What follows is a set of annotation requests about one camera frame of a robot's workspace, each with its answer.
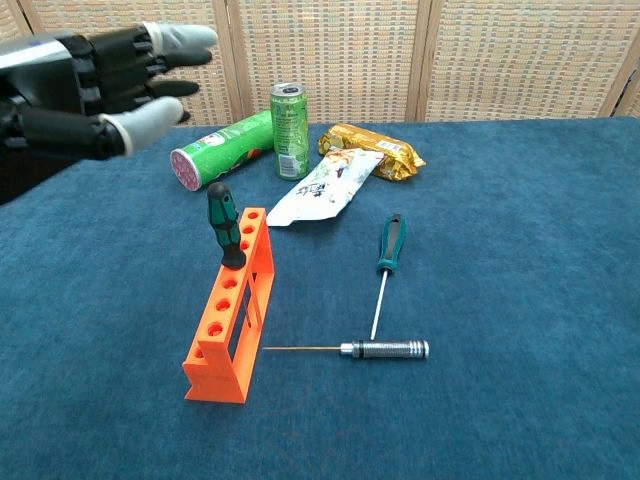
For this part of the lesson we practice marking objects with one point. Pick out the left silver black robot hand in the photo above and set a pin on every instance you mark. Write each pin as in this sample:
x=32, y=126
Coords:
x=55, y=115

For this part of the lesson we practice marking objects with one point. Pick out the orange bit holder block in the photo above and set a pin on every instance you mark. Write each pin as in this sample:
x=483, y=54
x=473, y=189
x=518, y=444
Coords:
x=235, y=345

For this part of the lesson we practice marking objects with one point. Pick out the green chips tube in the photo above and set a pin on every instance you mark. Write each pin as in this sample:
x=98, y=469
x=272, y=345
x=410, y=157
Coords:
x=225, y=147

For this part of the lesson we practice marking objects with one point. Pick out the green drink can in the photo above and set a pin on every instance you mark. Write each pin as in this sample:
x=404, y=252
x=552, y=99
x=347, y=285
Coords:
x=290, y=135

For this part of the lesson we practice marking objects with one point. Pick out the white snack packet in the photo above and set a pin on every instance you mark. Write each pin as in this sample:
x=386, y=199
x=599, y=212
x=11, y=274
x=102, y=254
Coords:
x=325, y=190

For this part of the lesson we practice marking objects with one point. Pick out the woven bamboo folding screen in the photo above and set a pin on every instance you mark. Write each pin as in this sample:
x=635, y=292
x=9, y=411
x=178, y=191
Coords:
x=350, y=55

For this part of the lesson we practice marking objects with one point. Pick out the gold foil snack packet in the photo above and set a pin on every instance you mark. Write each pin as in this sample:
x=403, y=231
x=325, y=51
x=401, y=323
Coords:
x=380, y=150

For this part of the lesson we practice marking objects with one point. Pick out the blue felt table mat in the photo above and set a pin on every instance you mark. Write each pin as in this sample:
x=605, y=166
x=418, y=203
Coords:
x=475, y=300

